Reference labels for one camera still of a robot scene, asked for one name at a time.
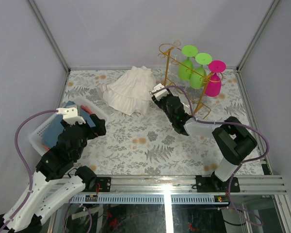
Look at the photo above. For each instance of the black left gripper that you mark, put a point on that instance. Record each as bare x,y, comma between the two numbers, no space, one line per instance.
100,129

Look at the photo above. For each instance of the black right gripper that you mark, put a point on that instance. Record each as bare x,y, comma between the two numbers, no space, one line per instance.
159,102

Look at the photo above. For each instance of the clear wine glass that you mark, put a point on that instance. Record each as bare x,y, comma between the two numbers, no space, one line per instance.
109,110
175,54

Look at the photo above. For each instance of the green plastic wine glass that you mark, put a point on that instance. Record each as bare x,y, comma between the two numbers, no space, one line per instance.
196,80
185,68

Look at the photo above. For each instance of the magenta plastic wine glass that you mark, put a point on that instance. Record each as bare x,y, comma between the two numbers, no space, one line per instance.
214,86

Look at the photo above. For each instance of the gold wire wine glass rack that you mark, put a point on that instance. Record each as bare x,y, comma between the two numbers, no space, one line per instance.
165,52

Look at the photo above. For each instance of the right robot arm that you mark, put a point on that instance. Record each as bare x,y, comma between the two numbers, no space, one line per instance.
235,142

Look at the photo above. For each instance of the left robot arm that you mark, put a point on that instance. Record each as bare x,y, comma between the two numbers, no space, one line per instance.
35,207

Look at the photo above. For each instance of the red item in basket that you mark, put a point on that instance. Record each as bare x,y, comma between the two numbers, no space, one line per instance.
86,109

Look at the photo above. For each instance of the white pleated cloth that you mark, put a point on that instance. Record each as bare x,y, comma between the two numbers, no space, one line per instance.
129,93

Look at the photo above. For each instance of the blue folded towel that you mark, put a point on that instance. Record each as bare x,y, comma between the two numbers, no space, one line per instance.
50,135

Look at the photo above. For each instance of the white plastic basket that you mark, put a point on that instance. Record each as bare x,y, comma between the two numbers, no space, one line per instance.
36,137

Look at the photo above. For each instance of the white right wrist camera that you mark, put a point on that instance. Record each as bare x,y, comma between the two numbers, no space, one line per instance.
159,91

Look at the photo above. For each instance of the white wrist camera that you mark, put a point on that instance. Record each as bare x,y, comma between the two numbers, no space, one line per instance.
71,115
159,91

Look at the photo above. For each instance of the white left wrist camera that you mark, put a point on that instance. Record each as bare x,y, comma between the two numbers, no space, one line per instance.
71,115

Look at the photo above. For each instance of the aluminium front rail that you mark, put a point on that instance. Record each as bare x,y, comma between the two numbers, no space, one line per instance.
133,189

